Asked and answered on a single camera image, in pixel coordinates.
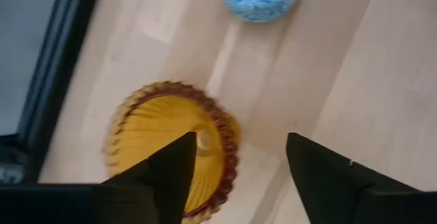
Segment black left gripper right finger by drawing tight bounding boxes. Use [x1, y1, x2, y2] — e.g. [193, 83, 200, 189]
[285, 132, 421, 224]

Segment black table edge frame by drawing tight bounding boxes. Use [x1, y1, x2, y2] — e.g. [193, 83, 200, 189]
[0, 0, 104, 184]

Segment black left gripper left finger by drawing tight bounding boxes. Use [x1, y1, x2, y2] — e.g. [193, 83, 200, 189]
[98, 131, 198, 224]

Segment yellow ribbed glass candle holder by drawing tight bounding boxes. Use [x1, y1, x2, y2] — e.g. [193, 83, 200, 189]
[101, 80, 242, 224]

